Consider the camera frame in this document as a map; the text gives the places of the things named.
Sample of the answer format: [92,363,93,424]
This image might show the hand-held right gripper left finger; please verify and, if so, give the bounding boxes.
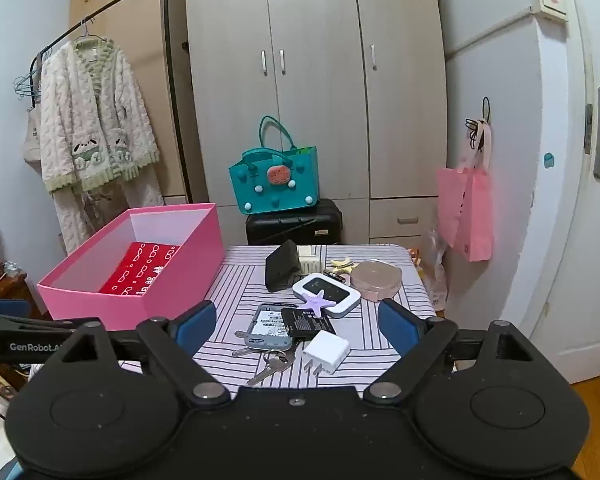
[60,300,231,406]

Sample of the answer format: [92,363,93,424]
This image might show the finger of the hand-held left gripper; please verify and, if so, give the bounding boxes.
[0,310,103,333]
[0,298,33,319]

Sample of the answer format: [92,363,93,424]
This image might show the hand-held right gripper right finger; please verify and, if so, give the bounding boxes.
[364,299,538,406]

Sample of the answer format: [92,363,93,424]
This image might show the round white case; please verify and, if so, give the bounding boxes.
[351,260,402,303]

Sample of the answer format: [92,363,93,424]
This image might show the pink cardboard storage box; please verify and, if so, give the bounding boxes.
[36,203,226,332]

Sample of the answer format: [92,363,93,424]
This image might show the white portable router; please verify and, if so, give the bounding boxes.
[292,274,362,319]

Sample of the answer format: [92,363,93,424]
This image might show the grey phone with label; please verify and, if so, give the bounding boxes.
[245,303,298,352]

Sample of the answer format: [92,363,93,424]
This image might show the white charger plug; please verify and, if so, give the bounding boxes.
[300,330,351,376]

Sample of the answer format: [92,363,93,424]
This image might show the purple starfish hair clip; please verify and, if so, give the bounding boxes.
[300,290,345,317]

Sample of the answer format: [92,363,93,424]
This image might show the silver key bunch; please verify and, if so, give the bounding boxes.
[232,331,301,387]

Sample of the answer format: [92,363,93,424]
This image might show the black phone battery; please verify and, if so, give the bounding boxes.
[281,307,337,339]

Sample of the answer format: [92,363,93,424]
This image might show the black hard drive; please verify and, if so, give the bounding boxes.
[265,240,303,293]

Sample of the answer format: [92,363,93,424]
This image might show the cream hair claw clip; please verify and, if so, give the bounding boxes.
[300,245,326,273]

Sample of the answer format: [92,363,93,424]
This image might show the wooden nightstand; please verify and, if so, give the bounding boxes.
[0,260,38,321]

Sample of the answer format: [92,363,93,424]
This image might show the white plastic bag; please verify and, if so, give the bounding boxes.
[426,230,449,311]

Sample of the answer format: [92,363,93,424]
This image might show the striped tablecloth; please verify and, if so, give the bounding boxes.
[190,244,437,401]

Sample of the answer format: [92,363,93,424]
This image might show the red glasses-print paper bag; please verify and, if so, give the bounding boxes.
[99,241,182,297]

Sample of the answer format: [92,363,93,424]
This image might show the pink shopping bag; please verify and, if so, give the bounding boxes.
[436,120,495,262]

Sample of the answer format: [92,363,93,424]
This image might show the black suitcase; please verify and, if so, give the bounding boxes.
[245,199,343,247]

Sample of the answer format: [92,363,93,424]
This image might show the teal tote bag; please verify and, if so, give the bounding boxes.
[229,116,321,217]

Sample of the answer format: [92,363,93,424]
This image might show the beige canvas bag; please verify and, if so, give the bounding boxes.
[22,105,43,163]

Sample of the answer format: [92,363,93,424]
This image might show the white fluffy robe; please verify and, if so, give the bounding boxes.
[34,37,163,256]

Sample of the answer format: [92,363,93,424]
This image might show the white door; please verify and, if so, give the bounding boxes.
[527,0,600,386]

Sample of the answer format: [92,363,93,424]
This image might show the beige wardrobe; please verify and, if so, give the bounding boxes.
[182,0,451,248]

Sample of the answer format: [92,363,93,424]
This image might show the black clothes rack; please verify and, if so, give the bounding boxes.
[30,0,191,201]

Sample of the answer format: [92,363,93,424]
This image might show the tall cardboard box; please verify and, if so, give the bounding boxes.
[70,0,191,206]

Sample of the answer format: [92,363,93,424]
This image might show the teal wire hangers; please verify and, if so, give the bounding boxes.
[14,72,42,107]

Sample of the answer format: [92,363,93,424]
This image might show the cream wall switch box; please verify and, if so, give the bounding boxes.
[527,0,570,25]

